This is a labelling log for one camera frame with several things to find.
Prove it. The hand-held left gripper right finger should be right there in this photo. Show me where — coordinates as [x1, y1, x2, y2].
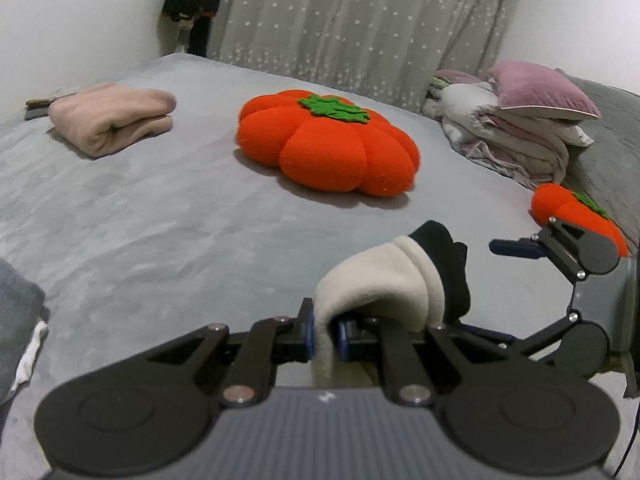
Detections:
[335, 319, 503, 407]

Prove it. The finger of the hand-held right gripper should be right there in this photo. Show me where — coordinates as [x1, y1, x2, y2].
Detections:
[456, 312, 582, 357]
[489, 218, 590, 281]

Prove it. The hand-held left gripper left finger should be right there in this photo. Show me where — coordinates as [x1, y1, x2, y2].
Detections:
[147, 298, 317, 407]

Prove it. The cream and black sweater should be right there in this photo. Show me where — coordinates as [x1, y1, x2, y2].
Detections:
[312, 220, 472, 386]

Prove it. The small orange pumpkin cushion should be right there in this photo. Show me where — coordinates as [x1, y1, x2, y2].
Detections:
[531, 183, 630, 258]

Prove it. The grey quilted blanket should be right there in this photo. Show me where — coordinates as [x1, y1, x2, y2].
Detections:
[562, 75, 640, 256]

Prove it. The purple pillow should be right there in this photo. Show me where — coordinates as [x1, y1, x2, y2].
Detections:
[487, 59, 602, 121]

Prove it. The large orange pumpkin cushion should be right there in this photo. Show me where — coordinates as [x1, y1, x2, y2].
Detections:
[236, 90, 420, 197]

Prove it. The grey starred curtain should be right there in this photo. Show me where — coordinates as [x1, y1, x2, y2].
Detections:
[207, 0, 526, 111]

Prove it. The grey cloth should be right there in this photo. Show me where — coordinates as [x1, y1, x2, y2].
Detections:
[0, 258, 51, 406]

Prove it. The pink folded garment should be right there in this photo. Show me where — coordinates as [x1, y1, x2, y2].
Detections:
[48, 84, 177, 158]

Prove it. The small dark object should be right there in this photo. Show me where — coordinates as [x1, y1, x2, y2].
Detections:
[25, 91, 81, 121]

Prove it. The black cable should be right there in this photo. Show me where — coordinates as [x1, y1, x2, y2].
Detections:
[611, 410, 640, 480]

